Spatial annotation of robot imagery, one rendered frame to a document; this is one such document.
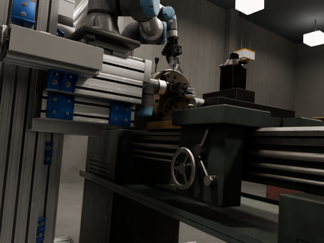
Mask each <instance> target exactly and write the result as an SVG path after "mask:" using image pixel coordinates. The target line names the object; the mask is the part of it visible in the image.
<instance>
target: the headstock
mask: <svg viewBox="0 0 324 243"><path fill-rule="evenodd" d="M147 122H152V120H151V119H149V118H148V117H140V116H138V115H137V112H135V122H134V127H129V128H121V127H112V126H103V129H127V130H148V129H147Z"/></svg>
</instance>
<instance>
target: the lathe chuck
mask: <svg viewBox="0 0 324 243"><path fill-rule="evenodd" d="M164 71H165V73H168V72H170V74H171V77H172V79H175V82H176V83H177V82H183V83H188V84H187V86H188V87H189V88H191V85H190V83H189V81H188V80H187V78H186V77H185V76H184V75H183V74H181V73H180V72H178V71H175V70H171V69H167V70H164ZM164 71H160V72H158V73H155V74H153V75H151V78H152V79H157V80H158V79H161V81H162V77H161V74H160V73H161V72H164ZM165 101H166V98H165V95H158V94H154V98H153V111H152V116H151V118H152V119H154V120H155V121H157V122H158V121H172V114H173V111H174V110H181V109H188V108H189V107H188V104H189V102H186V101H185V102H182V103H178V104H177V105H175V106H174V107H173V109H172V110H170V111H169V113H168V114H167V116H163V117H162V118H161V119H159V118H158V117H157V116H156V115H157V114H158V112H159V111H160V109H161V107H162V106H163V104H164V102H165Z"/></svg>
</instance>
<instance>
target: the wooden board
mask: <svg viewBox="0 0 324 243"><path fill-rule="evenodd" d="M180 127H181V126H173V125H172V121H152V122H147V129H148V130H179V129H180Z"/></svg>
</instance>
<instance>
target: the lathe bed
mask: <svg viewBox="0 0 324 243"><path fill-rule="evenodd" d="M133 135H137V136H136V139H137V142H133V143H132V145H133V146H136V149H132V151H133V152H136V155H132V156H133V157H135V160H136V161H138V162H145V163H150V164H155V165H161V166H166V167H171V161H172V158H173V155H174V154H175V152H176V151H177V150H178V149H179V137H180V129H179V130H136V131H134V132H133ZM242 181H247V182H253V183H258V184H263V185H268V186H274V187H279V188H284V189H291V190H297V191H302V192H307V193H312V194H318V195H323V196H324V126H316V127H271V128H244V134H243V165H242Z"/></svg>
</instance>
